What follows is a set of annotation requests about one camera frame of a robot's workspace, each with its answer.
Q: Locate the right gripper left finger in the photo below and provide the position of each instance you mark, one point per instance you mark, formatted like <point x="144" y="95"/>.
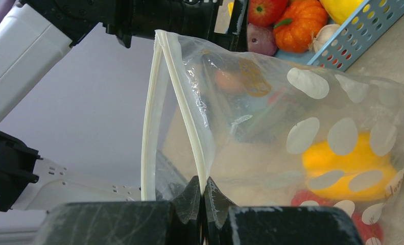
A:
<point x="149" y="222"/>

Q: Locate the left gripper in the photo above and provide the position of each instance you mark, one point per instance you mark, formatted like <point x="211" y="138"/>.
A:
<point x="126" y="19"/>

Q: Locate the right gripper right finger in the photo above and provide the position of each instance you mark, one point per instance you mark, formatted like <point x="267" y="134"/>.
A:
<point x="228" y="223"/>

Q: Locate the red apple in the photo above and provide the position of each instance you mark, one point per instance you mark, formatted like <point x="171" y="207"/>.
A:
<point x="263" y="13"/>

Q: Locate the peach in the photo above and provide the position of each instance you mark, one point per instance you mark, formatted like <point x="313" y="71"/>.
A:
<point x="229" y="82"/>

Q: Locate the polka dot zip bag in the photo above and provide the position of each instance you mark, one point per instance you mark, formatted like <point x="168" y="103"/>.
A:
<point x="251" y="144"/>

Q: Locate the yellow bell pepper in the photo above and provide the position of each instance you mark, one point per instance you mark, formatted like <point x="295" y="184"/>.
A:
<point x="365" y="174"/>

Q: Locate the red bell pepper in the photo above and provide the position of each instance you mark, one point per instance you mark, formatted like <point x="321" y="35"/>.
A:
<point x="371" y="232"/>

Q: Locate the red onion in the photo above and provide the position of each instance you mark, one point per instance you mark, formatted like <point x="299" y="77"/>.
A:
<point x="261" y="40"/>

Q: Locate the small orange pumpkin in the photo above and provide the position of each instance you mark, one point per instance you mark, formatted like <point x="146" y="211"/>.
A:
<point x="299" y="25"/>

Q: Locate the garlic bulb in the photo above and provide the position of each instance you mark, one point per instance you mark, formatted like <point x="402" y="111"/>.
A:
<point x="323" y="36"/>

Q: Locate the yellow squash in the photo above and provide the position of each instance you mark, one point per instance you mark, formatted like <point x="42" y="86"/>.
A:
<point x="340" y="10"/>

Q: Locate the light blue plastic basket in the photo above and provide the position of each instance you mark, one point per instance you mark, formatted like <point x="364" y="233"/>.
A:
<point x="359" y="32"/>

